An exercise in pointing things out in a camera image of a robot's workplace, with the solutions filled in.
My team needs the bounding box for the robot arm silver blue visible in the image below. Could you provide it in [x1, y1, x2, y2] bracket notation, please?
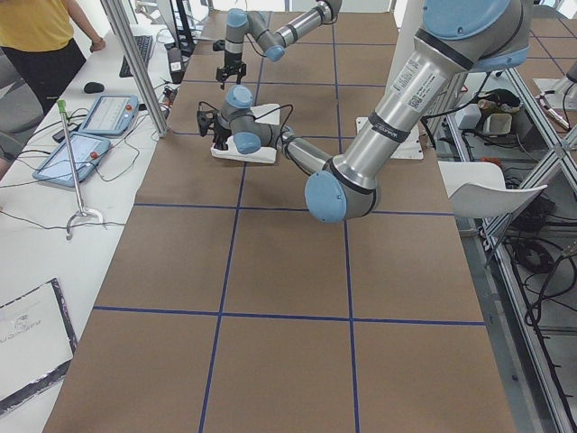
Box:
[213, 0, 342, 89]
[197, 0, 533, 223]

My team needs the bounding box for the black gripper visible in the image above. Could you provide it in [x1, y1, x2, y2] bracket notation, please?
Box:
[213, 122, 232, 151]
[215, 51, 247, 89]

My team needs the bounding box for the aluminium frame post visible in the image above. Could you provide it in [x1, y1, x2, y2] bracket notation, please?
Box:
[101, 0, 169, 138]

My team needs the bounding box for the upper blue teach pendant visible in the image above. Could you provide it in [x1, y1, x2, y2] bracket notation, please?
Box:
[78, 94, 139, 137]

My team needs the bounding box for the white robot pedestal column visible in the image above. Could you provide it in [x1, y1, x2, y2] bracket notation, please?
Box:
[377, 0, 424, 160]

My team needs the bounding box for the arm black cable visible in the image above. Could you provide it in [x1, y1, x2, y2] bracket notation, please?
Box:
[252, 103, 295, 154]

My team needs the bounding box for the black keyboard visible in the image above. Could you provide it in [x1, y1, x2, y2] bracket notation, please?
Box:
[118, 34, 155, 78]

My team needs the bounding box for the black computer mouse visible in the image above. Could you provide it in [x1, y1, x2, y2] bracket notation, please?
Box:
[83, 82, 105, 94]

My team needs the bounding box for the white long sleeve t-shirt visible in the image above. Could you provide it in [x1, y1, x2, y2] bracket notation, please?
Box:
[210, 103, 280, 165]

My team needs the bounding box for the lower blue teach pendant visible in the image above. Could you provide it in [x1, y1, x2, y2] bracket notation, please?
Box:
[32, 132, 112, 189]

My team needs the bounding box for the white chair seat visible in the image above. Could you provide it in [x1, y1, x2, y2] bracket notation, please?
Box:
[438, 161, 547, 218]

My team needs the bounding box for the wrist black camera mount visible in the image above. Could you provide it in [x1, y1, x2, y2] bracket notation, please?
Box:
[213, 40, 226, 52]
[197, 101, 218, 137]

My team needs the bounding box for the person's bare hand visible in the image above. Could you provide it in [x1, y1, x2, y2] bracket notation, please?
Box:
[89, 38, 106, 53]

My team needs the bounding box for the white paper in plastic sleeve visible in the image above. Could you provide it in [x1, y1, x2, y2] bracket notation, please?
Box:
[1, 278, 78, 415]

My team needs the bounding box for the person in yellow shirt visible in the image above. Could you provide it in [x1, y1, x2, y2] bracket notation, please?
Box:
[1, 0, 103, 114]

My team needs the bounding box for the blue teach pendant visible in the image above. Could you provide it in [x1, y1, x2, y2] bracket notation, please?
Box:
[78, 94, 139, 137]
[32, 132, 112, 189]

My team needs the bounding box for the black power adapter white label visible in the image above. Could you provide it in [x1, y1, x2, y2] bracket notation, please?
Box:
[167, 47, 185, 84]

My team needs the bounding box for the metal grabber stick green handle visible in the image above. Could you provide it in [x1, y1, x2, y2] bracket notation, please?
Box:
[57, 99, 105, 241]

